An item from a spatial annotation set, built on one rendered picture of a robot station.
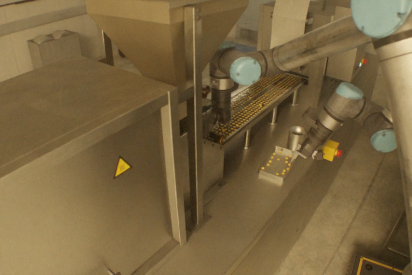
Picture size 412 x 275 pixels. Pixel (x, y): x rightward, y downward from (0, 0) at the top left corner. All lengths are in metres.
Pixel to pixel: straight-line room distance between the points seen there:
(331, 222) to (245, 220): 1.26
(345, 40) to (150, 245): 0.76
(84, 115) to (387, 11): 0.56
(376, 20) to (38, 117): 0.64
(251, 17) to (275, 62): 4.99
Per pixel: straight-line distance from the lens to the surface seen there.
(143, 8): 0.75
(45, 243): 0.67
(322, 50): 0.86
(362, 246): 2.23
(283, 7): 1.74
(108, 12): 0.87
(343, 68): 1.80
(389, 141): 1.04
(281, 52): 0.98
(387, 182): 2.83
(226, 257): 1.00
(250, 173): 1.29
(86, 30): 5.12
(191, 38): 0.73
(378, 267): 1.74
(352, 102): 1.09
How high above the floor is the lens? 1.62
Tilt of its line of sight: 30 degrees down
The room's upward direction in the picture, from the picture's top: straight up
